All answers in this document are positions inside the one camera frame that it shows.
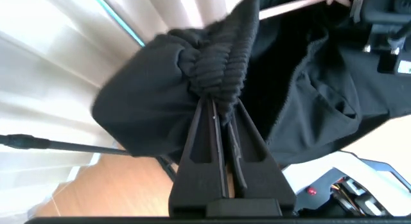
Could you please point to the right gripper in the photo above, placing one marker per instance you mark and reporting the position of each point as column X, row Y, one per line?
column 385, row 12

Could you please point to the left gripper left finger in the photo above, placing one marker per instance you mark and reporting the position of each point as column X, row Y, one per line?
column 196, row 185

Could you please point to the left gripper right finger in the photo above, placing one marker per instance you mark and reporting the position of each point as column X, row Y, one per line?
column 263, row 182

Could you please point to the black shorts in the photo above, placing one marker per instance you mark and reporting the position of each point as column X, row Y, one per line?
column 144, row 99

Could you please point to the black clothes rack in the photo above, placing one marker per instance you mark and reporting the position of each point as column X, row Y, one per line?
column 25, row 142

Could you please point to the beige curtain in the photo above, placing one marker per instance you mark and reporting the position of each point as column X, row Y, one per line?
column 48, row 73

